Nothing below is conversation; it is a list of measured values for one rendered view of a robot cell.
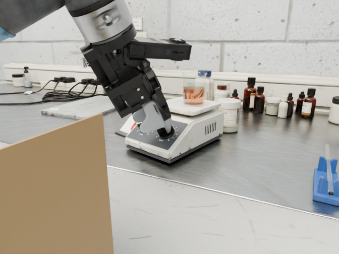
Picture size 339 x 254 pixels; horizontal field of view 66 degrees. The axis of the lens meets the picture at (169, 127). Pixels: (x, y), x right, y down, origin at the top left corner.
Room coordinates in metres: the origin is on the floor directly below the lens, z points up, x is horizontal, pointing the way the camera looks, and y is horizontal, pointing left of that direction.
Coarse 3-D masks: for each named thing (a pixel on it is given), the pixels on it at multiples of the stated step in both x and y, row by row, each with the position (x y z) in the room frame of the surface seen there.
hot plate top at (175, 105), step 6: (168, 102) 0.59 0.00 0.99; (174, 102) 0.59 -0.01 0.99; (180, 102) 0.59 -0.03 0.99; (210, 102) 0.59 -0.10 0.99; (216, 102) 0.59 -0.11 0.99; (174, 108) 0.54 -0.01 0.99; (180, 108) 0.53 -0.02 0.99; (186, 108) 0.53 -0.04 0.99; (192, 108) 0.53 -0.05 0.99; (198, 108) 0.53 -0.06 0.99; (204, 108) 0.54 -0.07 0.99; (210, 108) 0.55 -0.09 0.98; (186, 114) 0.51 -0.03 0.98; (192, 114) 0.51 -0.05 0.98
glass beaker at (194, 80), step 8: (184, 72) 0.59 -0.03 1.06; (192, 72) 0.60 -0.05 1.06; (200, 72) 0.60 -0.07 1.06; (184, 80) 0.56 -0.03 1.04; (192, 80) 0.55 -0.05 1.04; (200, 80) 0.55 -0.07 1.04; (184, 88) 0.56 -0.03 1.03; (192, 88) 0.55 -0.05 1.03; (200, 88) 0.55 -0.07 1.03; (184, 96) 0.56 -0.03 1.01; (192, 96) 0.55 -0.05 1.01; (200, 96) 0.55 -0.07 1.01; (184, 104) 0.56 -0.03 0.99; (192, 104) 0.55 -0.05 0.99; (200, 104) 0.55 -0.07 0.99
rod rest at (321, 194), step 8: (320, 160) 0.40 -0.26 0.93; (336, 160) 0.39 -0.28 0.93; (320, 168) 0.40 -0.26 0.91; (320, 176) 0.34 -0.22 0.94; (336, 176) 0.38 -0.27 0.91; (320, 184) 0.33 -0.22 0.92; (336, 184) 0.32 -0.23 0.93; (320, 192) 0.33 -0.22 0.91; (336, 192) 0.32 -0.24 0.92; (320, 200) 0.33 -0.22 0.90; (328, 200) 0.32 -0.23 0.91; (336, 200) 0.32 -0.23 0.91
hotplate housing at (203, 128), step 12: (180, 120) 0.51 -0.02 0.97; (192, 120) 0.51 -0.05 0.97; (204, 120) 0.53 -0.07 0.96; (216, 120) 0.57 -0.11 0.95; (192, 132) 0.49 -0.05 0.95; (204, 132) 0.53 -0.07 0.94; (216, 132) 0.57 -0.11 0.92; (132, 144) 0.51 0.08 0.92; (144, 144) 0.49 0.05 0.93; (180, 144) 0.46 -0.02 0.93; (192, 144) 0.50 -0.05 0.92; (204, 144) 0.54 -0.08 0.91; (156, 156) 0.47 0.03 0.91; (168, 156) 0.45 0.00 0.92; (180, 156) 0.47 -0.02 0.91
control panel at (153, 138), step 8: (136, 128) 0.54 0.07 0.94; (176, 128) 0.50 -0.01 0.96; (184, 128) 0.49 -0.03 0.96; (128, 136) 0.52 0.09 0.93; (136, 136) 0.51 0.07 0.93; (144, 136) 0.50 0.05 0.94; (152, 136) 0.50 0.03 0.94; (176, 136) 0.47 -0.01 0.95; (152, 144) 0.48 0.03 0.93; (160, 144) 0.47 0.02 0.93; (168, 144) 0.46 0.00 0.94
